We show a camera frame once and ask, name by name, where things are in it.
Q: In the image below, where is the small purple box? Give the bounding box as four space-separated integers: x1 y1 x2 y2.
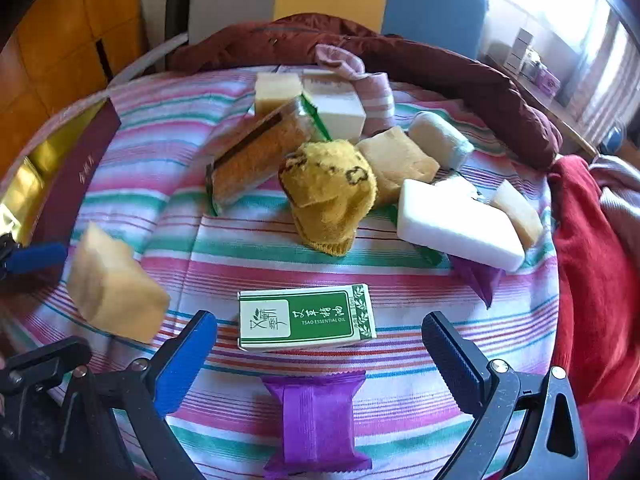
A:
535 67 562 101

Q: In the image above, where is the purple packet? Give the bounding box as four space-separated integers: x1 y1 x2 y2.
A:
260 370 373 480
446 254 506 309

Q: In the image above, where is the red garment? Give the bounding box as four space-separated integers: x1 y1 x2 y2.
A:
547 155 640 406

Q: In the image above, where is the white sock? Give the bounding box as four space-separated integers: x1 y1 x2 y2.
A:
407 111 475 170

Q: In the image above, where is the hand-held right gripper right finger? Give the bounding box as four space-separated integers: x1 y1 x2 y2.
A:
421 311 592 480

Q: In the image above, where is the tan sponge block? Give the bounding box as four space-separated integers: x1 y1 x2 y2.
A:
356 126 442 207

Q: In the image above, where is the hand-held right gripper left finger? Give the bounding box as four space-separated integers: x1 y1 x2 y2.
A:
47 310 218 480

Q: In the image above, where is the grey striped cloth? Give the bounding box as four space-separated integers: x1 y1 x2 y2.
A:
590 155 640 261

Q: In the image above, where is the two-tone yellow sponge block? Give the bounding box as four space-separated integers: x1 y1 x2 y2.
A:
254 72 304 118

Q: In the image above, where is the small tan sponge piece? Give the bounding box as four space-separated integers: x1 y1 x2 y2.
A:
491 180 544 250

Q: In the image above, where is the maroon gift box gold interior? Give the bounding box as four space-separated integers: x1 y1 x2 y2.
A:
0 97 122 261

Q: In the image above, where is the yellow crumbly bun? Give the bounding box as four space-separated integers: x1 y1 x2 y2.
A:
278 141 377 258

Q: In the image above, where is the wooden wardrobe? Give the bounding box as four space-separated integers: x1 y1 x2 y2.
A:
0 0 171 196

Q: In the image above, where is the green and white carton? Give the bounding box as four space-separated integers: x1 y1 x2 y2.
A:
236 283 377 353

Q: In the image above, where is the maroon jacket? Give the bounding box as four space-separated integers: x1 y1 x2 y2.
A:
167 15 563 171

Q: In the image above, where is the magenta cloth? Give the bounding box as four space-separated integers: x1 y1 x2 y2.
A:
575 400 640 480

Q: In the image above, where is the pink striped knit glove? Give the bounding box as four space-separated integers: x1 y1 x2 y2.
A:
314 44 396 136

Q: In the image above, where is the striped curtain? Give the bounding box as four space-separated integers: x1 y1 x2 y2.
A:
565 5 640 136

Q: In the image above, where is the white foam block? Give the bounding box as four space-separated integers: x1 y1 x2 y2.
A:
396 178 526 273

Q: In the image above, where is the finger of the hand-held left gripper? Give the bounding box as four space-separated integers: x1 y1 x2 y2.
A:
0 336 93 397
0 232 69 283

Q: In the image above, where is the clear packet of brown snack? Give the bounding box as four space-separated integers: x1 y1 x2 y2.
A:
205 96 333 217

